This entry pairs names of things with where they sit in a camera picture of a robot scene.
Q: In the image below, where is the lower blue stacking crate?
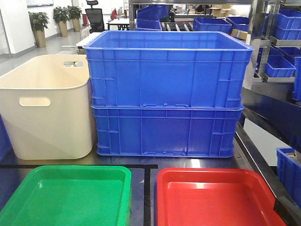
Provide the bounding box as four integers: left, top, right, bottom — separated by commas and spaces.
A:
93, 106, 243, 158

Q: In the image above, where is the blue stacking crate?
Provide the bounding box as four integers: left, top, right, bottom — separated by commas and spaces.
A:
84, 31, 253, 108
93, 106, 243, 158

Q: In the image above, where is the upper blue stacking crate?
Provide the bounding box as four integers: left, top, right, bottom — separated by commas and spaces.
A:
84, 31, 253, 108

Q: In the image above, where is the red plastic tray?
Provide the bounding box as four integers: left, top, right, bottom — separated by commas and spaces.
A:
157, 168, 285, 226

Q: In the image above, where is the cream plastic basket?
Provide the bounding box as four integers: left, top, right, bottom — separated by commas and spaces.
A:
0, 55, 95, 160

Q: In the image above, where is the black mesh office chair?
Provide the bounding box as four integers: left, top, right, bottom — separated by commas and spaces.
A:
85, 0, 105, 33

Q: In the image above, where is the potted plant right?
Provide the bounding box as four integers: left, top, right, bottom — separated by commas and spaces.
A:
67, 6, 82, 32

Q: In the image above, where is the potted plant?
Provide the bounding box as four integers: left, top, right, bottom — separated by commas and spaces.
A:
28, 12, 49, 48
53, 7, 69, 37
67, 6, 82, 32

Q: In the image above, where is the green plastic tray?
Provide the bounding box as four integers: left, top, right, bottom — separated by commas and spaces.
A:
0, 165, 131, 226

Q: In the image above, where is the potted plant middle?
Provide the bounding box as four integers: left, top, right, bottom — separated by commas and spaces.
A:
53, 7, 69, 37

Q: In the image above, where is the potted plant left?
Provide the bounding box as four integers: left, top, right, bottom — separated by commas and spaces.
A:
28, 12, 49, 48

